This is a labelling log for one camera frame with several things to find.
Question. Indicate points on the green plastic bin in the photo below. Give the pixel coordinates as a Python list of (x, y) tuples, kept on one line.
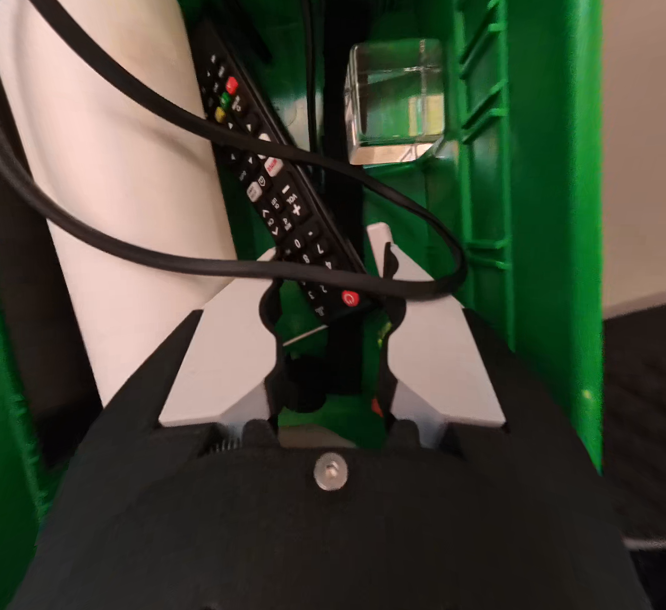
[(546, 152)]

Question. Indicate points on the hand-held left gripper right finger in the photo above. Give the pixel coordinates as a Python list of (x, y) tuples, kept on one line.
[(442, 360)]

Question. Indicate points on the dark object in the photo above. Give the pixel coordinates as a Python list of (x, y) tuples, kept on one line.
[(31, 308)]

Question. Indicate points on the clear acrylic cube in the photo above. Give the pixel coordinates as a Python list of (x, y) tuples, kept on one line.
[(395, 100)]

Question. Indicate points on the white cylindrical roll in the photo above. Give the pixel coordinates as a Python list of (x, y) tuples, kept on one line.
[(104, 178)]

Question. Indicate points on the black remote control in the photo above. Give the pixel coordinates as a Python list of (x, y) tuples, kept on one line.
[(270, 188)]

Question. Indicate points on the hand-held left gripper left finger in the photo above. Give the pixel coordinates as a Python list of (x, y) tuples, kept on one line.
[(218, 360)]

